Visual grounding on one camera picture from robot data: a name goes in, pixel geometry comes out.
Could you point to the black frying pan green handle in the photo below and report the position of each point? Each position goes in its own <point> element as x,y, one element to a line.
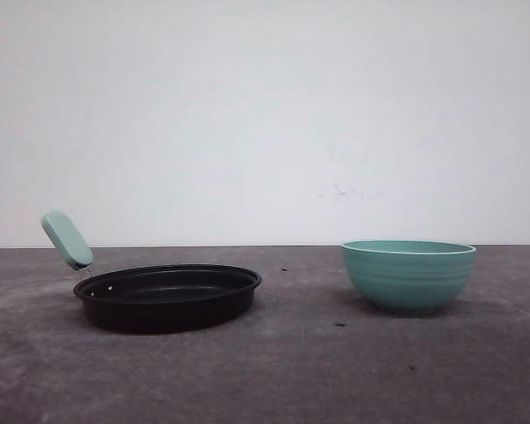
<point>168,298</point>

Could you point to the teal ribbed bowl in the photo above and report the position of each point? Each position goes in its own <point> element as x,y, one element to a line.
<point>408,276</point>

